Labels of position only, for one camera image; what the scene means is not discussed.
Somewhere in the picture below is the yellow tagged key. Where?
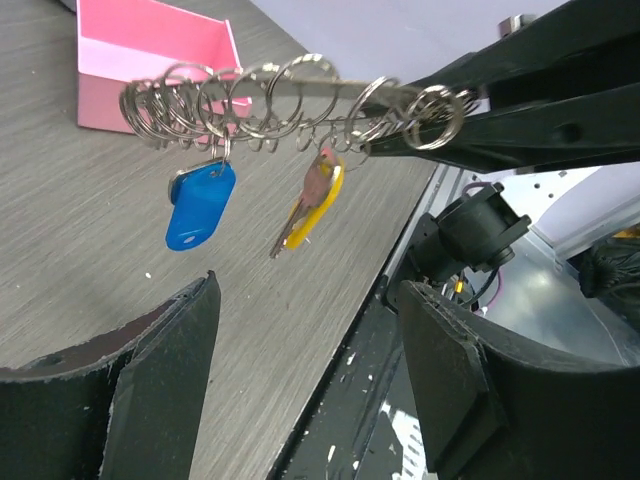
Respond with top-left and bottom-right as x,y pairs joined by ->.
269,147 -> 345,259

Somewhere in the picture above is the blue tagged key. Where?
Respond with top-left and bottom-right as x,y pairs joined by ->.
165,161 -> 236,251

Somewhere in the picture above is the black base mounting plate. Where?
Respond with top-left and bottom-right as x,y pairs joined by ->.
267,278 -> 431,480

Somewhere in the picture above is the pink open box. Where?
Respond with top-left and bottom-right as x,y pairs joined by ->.
76,0 -> 240,133

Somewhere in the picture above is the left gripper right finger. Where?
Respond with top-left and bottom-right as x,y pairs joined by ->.
398,281 -> 639,479

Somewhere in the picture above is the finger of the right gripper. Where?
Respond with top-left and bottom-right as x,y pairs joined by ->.
370,83 -> 639,173
411,0 -> 639,94

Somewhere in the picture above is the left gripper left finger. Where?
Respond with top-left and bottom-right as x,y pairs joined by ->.
1,274 -> 221,480

